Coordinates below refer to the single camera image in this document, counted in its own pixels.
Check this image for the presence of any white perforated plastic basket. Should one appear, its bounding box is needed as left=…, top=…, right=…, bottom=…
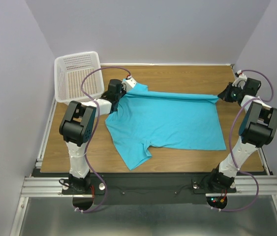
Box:
left=54, top=51, right=104, bottom=104

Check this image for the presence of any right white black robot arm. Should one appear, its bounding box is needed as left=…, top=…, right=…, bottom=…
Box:
left=207, top=76, right=277, bottom=192

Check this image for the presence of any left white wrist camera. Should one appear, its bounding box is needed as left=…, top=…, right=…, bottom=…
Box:
left=123, top=76, right=137, bottom=92

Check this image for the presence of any turquoise t-shirt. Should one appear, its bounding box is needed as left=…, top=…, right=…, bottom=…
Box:
left=105, top=84, right=226, bottom=170

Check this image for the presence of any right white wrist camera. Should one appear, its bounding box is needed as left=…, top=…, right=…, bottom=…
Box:
left=232, top=70, right=247, bottom=89

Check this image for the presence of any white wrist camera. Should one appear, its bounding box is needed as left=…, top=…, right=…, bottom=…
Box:
left=232, top=70, right=247, bottom=89
left=123, top=76, right=137, bottom=92

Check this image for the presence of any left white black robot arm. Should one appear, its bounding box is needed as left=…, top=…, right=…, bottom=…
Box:
left=59, top=77, right=136, bottom=194

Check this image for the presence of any aluminium extrusion frame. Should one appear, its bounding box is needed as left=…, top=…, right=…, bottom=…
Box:
left=11, top=103, right=277, bottom=236

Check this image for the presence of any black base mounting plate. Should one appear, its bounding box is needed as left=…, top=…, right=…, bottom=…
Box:
left=62, top=173, right=236, bottom=205

